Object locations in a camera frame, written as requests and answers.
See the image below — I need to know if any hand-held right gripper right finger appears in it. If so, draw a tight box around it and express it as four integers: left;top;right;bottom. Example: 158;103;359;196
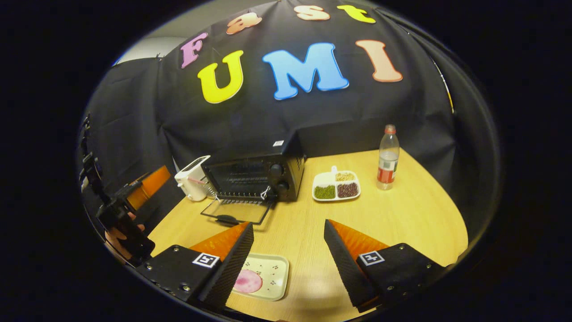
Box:
324;219;447;314

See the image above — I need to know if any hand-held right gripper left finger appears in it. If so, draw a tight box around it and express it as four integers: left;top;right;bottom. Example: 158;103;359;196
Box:
134;221;255;314

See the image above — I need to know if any pink round meat slice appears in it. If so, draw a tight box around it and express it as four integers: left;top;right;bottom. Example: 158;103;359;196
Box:
233;269;263;294

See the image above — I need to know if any small cream square plate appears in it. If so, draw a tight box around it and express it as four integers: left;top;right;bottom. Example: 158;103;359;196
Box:
230;253;290;301

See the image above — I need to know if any glass oven door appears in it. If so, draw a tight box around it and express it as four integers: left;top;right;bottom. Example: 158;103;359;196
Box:
200;198;274;225

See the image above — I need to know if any black electric oven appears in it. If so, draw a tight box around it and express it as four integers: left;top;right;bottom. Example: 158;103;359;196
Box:
200;132;307;225

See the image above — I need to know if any white toaster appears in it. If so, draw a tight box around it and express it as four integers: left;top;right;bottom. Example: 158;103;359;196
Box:
174;155;211;202

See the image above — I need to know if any white divided dish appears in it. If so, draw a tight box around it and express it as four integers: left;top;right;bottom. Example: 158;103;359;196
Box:
312;166;361;202

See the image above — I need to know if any clear plastic water bottle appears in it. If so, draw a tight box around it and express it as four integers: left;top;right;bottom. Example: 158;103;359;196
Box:
376;124;400;191

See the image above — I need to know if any oven wire rack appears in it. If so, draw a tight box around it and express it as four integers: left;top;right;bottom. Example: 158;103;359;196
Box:
214;192;269;205

